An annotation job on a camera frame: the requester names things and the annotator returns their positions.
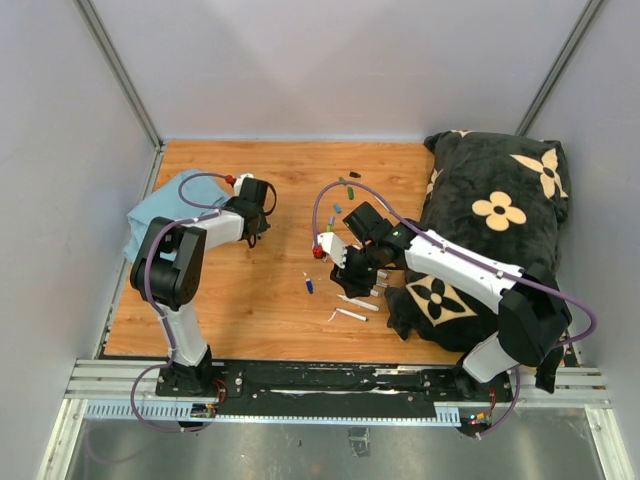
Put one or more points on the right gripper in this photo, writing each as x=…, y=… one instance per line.
x=353, y=284

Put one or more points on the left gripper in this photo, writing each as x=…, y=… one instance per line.
x=264, y=225

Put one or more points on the beige cap marker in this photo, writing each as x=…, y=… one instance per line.
x=360, y=303

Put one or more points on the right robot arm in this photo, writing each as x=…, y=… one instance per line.
x=530, y=312

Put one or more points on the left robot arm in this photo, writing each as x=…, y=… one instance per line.
x=167, y=273

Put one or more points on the light blue cloth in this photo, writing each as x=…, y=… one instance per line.
x=186, y=195

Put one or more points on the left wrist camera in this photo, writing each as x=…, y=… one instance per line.
x=236, y=182

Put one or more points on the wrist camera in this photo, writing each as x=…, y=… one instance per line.
x=328, y=244
x=236, y=182

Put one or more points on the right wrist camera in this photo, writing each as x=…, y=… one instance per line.
x=328, y=244

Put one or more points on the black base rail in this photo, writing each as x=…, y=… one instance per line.
x=321, y=393

